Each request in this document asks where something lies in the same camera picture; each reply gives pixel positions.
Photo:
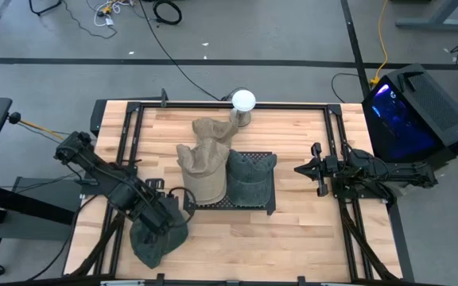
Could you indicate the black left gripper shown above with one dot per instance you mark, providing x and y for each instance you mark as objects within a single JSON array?
[{"x": 157, "y": 222}]

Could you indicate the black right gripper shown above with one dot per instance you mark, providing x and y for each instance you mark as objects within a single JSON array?
[{"x": 321, "y": 186}]

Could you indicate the dark green baseball cap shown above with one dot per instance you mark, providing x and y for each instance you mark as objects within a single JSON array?
[
  {"x": 251, "y": 178},
  {"x": 161, "y": 250}
]

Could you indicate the beige baseball cap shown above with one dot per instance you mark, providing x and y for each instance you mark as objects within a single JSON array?
[
  {"x": 203, "y": 167},
  {"x": 207, "y": 202},
  {"x": 213, "y": 129}
]

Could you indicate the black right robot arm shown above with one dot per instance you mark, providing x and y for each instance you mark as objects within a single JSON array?
[{"x": 404, "y": 172}]

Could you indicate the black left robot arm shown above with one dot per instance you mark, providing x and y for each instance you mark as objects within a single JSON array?
[{"x": 105, "y": 175}]

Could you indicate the black perforated metal stand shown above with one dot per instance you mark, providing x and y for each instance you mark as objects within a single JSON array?
[{"x": 229, "y": 207}]

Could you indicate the white globe lamp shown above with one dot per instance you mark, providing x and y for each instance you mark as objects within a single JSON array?
[{"x": 243, "y": 100}]

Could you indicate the black computer tower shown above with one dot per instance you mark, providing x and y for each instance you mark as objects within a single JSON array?
[{"x": 412, "y": 115}]

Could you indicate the black box device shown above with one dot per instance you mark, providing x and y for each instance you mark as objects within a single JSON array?
[{"x": 98, "y": 115}]

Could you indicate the orange rod black knob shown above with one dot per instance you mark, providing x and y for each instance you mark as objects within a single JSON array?
[{"x": 34, "y": 125}]

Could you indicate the grey desk foot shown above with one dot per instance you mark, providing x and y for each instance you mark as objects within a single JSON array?
[{"x": 435, "y": 22}]

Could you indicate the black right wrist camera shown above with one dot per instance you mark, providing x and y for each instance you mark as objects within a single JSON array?
[{"x": 331, "y": 163}]

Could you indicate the black slotted bracket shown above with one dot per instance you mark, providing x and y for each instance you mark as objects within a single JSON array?
[{"x": 154, "y": 184}]

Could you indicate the black aluminium table frame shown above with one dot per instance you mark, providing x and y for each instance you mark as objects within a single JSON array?
[{"x": 181, "y": 105}]

